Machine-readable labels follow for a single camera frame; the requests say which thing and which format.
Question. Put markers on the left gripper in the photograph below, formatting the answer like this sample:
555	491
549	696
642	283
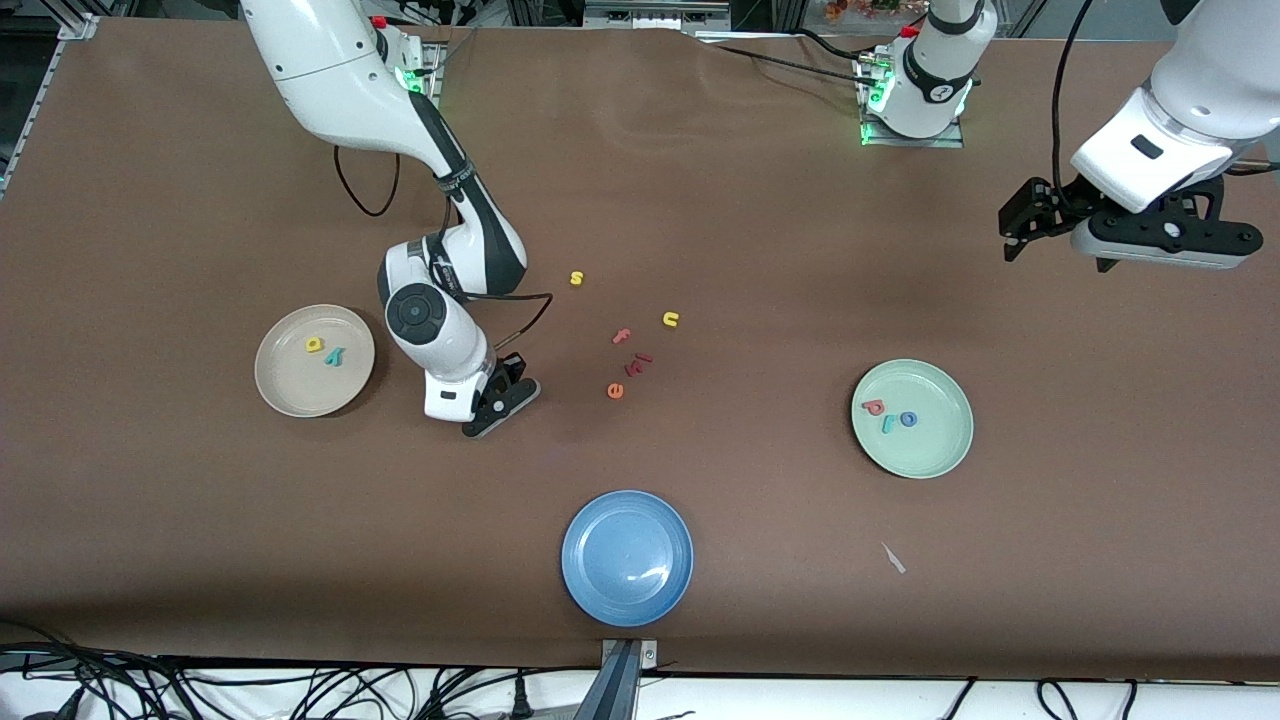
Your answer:
1050	203

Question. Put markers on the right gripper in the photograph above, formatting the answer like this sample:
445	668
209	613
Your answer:
507	368

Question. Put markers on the teal letter y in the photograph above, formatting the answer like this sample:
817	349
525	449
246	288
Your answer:
334	357

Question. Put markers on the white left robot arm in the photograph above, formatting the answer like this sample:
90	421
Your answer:
935	85

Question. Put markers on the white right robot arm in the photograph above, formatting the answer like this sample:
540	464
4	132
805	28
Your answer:
330	70

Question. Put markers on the beige brown plate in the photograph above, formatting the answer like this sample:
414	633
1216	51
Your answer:
300	385

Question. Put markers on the blue plate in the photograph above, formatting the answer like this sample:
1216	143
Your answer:
627	558

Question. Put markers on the light green plate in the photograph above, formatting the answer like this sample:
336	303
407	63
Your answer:
930	450

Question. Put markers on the orange artificial flowers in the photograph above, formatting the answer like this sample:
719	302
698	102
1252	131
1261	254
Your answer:
870	8

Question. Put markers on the black power plug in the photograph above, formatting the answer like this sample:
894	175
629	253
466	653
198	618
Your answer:
520	700

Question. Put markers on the brown table cover sheet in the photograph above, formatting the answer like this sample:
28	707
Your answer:
200	520

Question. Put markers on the white paper scrap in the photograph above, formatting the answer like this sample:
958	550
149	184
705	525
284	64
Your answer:
893	558

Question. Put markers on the metal table edge bracket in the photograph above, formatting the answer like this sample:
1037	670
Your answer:
622	680

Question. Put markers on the grey metal rail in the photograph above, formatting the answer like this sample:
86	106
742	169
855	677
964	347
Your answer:
655	14

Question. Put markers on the aluminium frame profile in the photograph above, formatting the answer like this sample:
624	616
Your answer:
75	25

